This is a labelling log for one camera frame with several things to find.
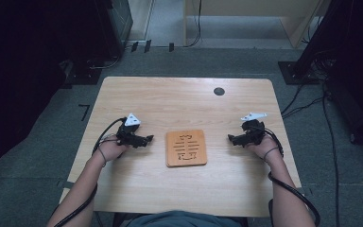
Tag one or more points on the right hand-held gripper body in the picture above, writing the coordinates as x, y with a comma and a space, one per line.
255, 132

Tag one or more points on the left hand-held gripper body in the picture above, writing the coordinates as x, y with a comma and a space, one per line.
127, 134

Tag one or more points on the carved wooden square coaster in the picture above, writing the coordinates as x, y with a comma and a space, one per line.
171, 151

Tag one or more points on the person's right hand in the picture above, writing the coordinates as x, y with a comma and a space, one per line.
266, 146

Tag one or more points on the person's left hand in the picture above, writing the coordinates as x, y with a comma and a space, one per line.
112, 149

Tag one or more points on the thin dark right wrist band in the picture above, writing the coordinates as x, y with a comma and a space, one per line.
271, 152

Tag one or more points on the thin dark wrist band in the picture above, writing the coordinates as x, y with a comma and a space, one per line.
102, 154
271, 152

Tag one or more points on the thin dark left wrist band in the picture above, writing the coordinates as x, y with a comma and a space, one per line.
102, 154

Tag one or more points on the light wooden table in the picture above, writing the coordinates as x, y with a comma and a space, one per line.
170, 104

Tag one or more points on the dark round table grommet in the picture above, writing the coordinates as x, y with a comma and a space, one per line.
219, 91

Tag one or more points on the grey floor tape patch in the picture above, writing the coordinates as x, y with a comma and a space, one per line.
65, 184

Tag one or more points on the person's grey-blue shirt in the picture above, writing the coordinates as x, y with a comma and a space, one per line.
182, 220

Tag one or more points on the black floor tape strip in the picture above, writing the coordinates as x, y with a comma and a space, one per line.
147, 46
171, 47

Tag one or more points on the black box on floor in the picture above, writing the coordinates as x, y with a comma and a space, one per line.
346, 107

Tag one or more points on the dark cabinet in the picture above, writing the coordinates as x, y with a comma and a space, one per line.
113, 25

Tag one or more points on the light wooden desk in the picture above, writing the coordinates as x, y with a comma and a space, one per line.
296, 22

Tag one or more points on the black slanted stand column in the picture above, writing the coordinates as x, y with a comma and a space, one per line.
321, 31

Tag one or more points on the black stand base plate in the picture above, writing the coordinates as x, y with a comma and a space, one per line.
291, 75

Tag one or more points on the dark stand base plate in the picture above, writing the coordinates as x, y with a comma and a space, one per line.
85, 77

